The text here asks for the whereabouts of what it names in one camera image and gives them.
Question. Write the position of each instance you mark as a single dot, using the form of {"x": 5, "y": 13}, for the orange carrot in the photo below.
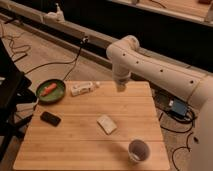
{"x": 48, "y": 89}

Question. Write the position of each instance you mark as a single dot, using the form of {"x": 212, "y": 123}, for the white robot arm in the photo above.
{"x": 191, "y": 86}

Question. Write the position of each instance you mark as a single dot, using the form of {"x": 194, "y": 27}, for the white object on ledge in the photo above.
{"x": 58, "y": 15}

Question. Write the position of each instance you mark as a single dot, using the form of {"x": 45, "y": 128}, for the green frying pan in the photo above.
{"x": 55, "y": 96}

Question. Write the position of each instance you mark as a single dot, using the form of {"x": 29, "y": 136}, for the blue power box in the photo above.
{"x": 178, "y": 107}

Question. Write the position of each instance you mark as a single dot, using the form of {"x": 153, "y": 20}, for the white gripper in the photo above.
{"x": 121, "y": 84}

